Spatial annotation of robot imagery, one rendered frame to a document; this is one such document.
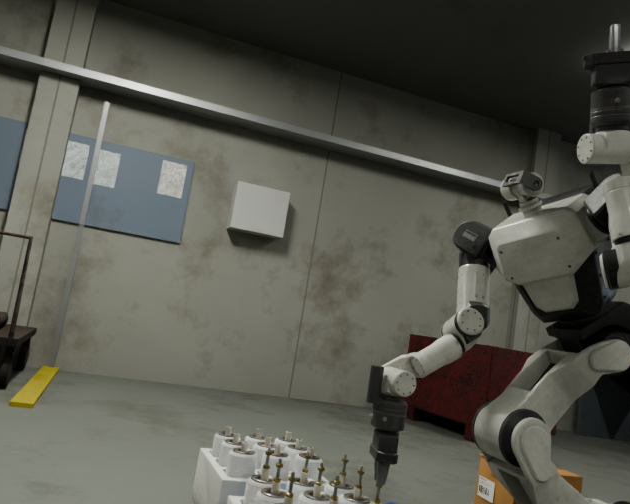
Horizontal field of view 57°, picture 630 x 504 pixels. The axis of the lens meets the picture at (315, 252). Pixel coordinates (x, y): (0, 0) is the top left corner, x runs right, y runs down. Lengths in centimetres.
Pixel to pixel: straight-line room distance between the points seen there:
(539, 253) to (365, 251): 416
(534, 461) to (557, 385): 21
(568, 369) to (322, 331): 404
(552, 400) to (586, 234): 43
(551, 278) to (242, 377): 404
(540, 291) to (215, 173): 406
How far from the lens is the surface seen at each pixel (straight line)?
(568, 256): 159
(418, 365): 160
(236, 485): 200
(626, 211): 135
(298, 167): 556
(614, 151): 140
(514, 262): 165
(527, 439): 157
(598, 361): 170
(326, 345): 555
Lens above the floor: 71
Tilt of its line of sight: 7 degrees up
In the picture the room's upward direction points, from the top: 9 degrees clockwise
